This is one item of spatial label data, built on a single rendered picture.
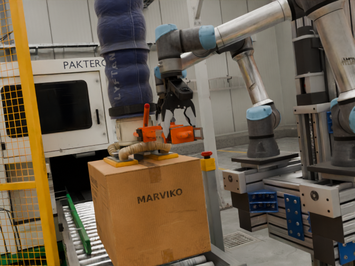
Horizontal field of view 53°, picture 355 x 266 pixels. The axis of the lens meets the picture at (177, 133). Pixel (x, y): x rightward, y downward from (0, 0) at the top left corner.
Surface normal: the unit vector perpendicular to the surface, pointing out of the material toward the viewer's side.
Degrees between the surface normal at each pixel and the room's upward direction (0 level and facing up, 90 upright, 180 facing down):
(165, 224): 90
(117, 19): 74
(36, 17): 90
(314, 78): 90
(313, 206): 90
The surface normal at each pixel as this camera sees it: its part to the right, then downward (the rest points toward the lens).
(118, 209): 0.35, 0.00
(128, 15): 0.37, -0.26
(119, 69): -0.32, -0.26
